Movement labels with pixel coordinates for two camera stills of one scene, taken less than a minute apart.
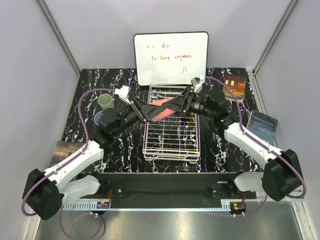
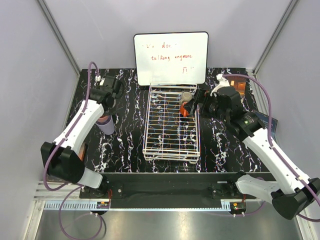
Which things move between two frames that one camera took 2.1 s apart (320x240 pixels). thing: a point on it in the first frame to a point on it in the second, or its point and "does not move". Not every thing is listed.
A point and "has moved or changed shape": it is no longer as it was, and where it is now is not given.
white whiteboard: x=171 y=57 does not move
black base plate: x=167 y=188 does not move
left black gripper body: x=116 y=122 to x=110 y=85
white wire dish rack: x=175 y=138 does not move
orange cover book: x=236 y=83 does not move
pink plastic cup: x=166 y=113 has moved or changed shape
